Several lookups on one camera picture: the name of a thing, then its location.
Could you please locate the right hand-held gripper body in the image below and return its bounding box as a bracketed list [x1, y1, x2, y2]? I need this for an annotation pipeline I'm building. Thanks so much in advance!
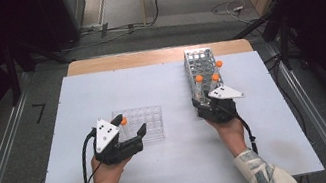
[193, 82, 250, 129]

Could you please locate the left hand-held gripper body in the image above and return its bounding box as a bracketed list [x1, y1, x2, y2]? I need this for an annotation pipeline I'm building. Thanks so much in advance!
[88, 111, 147, 168]

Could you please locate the orange capped plastic tube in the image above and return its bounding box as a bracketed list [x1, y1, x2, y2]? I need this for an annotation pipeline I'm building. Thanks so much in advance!
[193, 73, 208, 101]
[208, 73, 223, 92]
[119, 116, 133, 141]
[213, 59, 226, 78]

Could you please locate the clear acrylic tube rack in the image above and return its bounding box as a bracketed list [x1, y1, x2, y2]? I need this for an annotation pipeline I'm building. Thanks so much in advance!
[110, 102, 167, 148]

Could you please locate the white metal tube rack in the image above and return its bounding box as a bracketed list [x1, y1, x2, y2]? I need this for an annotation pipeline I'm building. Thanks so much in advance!
[181, 44, 230, 111]

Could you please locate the person's right hand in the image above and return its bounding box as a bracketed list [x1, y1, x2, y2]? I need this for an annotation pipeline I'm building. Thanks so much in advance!
[205, 112, 251, 162]

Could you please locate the person's left hand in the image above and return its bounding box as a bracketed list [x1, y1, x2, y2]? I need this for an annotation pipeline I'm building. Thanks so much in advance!
[87, 149, 137, 183]

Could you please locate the black stand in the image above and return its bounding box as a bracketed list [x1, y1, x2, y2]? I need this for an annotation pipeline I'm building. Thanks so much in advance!
[0, 31, 75, 107]
[227, 0, 304, 80]

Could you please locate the white power strip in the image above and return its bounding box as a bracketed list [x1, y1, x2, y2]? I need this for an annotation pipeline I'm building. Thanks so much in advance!
[80, 21, 110, 36]

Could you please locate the black cabinet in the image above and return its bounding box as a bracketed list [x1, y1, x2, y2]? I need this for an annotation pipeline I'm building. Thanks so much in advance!
[29, 0, 94, 55]

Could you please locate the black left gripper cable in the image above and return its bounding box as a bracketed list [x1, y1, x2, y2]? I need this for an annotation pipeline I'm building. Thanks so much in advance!
[74, 127, 107, 183]

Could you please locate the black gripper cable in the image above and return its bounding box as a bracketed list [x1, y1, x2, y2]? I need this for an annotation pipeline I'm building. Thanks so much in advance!
[74, 127, 107, 183]
[235, 110, 260, 158]

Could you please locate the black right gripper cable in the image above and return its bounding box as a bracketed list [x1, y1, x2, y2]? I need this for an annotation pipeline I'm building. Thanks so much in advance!
[235, 110, 260, 158]

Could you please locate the white looped floor cable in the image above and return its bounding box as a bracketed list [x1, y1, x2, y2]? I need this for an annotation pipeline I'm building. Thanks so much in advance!
[210, 0, 248, 24]

